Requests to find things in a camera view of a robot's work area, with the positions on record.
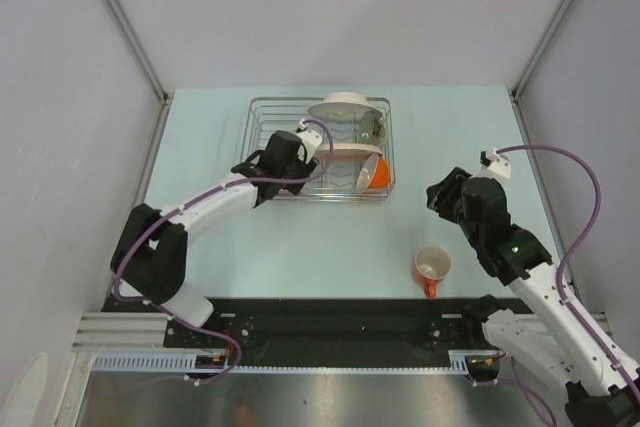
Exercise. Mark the green ceramic bowl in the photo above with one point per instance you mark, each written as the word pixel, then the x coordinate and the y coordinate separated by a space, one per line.
pixel 371 130

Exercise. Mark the metal wire dish rack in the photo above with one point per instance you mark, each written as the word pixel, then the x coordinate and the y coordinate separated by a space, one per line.
pixel 352 138

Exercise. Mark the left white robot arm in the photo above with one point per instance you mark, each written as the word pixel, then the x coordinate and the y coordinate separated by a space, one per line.
pixel 151 253

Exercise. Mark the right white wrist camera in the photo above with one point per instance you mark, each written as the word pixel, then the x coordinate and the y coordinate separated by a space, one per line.
pixel 495 166

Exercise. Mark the white scalloped plate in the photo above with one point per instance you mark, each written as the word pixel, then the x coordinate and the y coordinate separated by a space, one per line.
pixel 343 107

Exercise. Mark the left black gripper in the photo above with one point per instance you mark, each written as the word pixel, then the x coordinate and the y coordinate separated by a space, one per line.
pixel 304 170

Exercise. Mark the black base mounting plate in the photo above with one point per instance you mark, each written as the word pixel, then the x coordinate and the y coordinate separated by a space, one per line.
pixel 350 333

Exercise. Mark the white slotted cable duct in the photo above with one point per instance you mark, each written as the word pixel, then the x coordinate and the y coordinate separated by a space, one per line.
pixel 175 363

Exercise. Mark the white bowl orange outside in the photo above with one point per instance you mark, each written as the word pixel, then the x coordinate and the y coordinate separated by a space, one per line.
pixel 375 174

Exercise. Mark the right aluminium frame post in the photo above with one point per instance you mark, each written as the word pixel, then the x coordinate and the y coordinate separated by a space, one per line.
pixel 550 31

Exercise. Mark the orange mug white inside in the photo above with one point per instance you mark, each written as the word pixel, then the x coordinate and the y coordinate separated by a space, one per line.
pixel 431 265

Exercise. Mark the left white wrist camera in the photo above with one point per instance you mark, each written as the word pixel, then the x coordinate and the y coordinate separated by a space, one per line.
pixel 310 141

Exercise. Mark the pink beige leaf plate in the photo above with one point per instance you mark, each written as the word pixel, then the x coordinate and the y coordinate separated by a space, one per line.
pixel 347 152

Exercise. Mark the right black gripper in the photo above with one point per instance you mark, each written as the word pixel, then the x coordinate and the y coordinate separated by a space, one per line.
pixel 439 196

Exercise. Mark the left aluminium frame post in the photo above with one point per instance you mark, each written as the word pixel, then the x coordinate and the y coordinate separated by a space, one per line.
pixel 135 47

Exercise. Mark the aluminium frame post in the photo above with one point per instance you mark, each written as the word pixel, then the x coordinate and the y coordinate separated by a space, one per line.
pixel 550 31
pixel 135 47

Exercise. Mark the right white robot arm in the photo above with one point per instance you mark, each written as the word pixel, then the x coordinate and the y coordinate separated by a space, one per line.
pixel 575 357

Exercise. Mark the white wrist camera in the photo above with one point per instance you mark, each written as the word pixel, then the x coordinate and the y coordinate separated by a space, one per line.
pixel 310 141
pixel 495 166

